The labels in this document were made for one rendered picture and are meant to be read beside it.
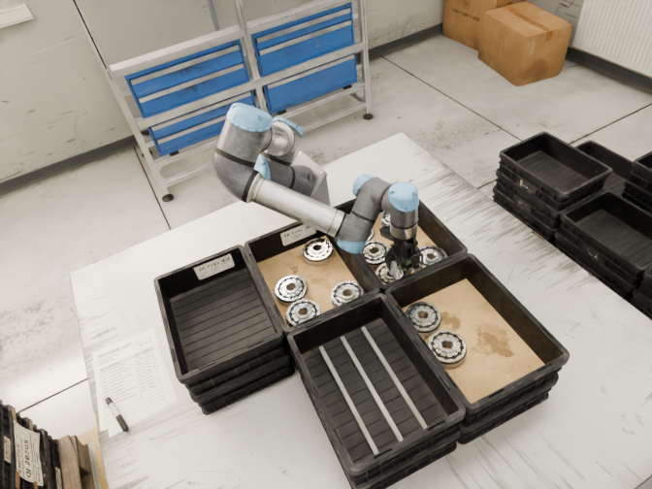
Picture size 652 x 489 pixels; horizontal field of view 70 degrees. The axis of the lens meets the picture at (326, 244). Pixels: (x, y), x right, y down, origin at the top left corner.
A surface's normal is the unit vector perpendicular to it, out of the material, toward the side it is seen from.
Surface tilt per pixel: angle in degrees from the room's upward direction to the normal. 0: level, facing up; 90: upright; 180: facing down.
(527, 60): 90
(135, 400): 0
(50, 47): 90
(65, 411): 0
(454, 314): 0
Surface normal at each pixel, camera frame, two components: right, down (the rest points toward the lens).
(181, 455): -0.11, -0.69
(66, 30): 0.48, 0.59
